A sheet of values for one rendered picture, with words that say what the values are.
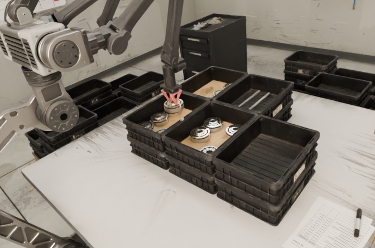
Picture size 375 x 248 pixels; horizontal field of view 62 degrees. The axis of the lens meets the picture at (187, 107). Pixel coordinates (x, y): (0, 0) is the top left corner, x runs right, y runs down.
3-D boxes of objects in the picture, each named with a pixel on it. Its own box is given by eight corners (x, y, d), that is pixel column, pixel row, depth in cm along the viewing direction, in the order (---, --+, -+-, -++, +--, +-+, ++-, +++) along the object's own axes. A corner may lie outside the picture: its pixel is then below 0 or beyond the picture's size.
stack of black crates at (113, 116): (111, 159, 267) (101, 125, 250) (93, 146, 286) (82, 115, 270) (147, 136, 290) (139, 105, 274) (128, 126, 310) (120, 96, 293)
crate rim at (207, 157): (210, 162, 130) (210, 157, 128) (160, 140, 148) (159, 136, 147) (259, 118, 154) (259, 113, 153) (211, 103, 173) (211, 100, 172)
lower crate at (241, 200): (276, 231, 121) (277, 209, 115) (214, 198, 140) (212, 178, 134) (317, 172, 146) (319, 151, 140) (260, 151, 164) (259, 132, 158)
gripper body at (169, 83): (169, 84, 164) (167, 71, 160) (182, 88, 157) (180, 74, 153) (159, 88, 160) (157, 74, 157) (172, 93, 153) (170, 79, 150)
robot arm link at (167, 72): (159, 64, 152) (167, 66, 149) (169, 60, 156) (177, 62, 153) (161, 77, 155) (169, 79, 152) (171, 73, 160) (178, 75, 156)
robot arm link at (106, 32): (90, 30, 112) (99, 36, 109) (114, 22, 118) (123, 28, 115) (92, 52, 118) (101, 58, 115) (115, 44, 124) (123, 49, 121)
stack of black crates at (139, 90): (147, 136, 290) (138, 93, 268) (128, 126, 310) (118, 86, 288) (177, 117, 314) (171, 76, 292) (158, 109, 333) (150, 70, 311)
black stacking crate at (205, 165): (212, 179, 134) (210, 158, 129) (164, 156, 153) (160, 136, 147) (259, 134, 159) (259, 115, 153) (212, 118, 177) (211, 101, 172)
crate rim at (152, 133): (160, 140, 148) (159, 136, 147) (121, 122, 167) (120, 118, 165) (211, 103, 173) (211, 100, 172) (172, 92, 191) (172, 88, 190)
